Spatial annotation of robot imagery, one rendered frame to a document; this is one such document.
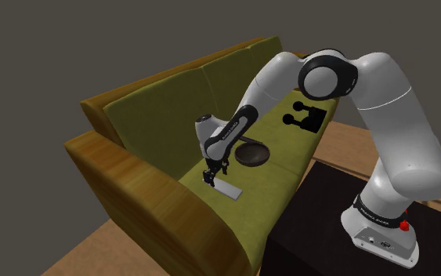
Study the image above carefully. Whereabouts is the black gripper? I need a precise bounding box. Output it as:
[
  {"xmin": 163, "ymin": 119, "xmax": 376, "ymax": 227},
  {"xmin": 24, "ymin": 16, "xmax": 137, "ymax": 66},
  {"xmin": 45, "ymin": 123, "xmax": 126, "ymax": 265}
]
[{"xmin": 202, "ymin": 154, "xmax": 230, "ymax": 188}]

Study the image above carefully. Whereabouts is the grey flat rectangular slab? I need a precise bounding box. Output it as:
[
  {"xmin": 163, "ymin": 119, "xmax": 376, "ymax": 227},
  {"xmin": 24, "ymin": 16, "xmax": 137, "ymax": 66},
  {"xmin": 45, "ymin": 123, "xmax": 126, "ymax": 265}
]
[{"xmin": 208, "ymin": 176, "xmax": 244, "ymax": 202}]

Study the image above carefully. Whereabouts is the dark brown pan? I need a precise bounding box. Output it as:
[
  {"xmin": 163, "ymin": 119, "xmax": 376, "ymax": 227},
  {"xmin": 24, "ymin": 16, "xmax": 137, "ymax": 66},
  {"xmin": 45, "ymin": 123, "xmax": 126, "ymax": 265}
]
[{"xmin": 234, "ymin": 135, "xmax": 272, "ymax": 169}]

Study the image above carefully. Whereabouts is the olive green wooden sofa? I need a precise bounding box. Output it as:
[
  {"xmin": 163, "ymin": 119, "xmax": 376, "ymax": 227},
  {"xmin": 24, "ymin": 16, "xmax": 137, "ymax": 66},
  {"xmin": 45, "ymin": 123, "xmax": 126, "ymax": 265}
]
[{"xmin": 63, "ymin": 36, "xmax": 340, "ymax": 276}]

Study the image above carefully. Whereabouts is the dark robot stand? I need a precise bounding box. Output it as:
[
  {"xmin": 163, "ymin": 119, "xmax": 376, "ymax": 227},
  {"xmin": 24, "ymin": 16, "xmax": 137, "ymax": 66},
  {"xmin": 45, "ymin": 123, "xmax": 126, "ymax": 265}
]
[{"xmin": 258, "ymin": 160, "xmax": 441, "ymax": 276}]

